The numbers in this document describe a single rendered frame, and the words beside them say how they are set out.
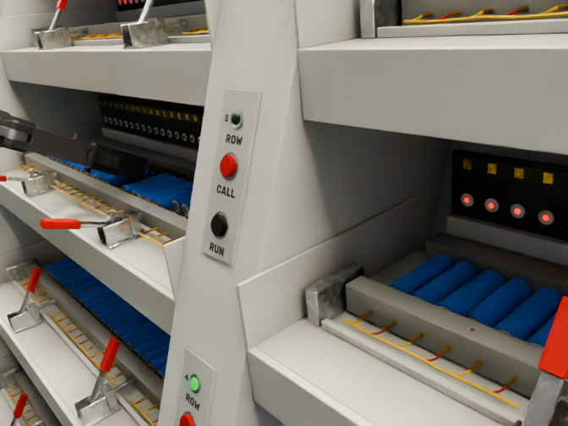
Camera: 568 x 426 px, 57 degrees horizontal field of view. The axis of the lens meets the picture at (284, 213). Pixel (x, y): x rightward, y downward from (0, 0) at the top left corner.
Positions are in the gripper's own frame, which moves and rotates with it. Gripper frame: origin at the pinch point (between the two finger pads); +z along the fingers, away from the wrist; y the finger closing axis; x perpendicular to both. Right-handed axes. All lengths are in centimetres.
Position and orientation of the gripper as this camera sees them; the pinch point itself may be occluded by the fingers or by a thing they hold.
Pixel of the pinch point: (111, 161)
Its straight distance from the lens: 68.8
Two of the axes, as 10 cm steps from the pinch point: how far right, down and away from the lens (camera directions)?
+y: -6.5, -2.2, 7.3
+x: -2.9, 9.6, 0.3
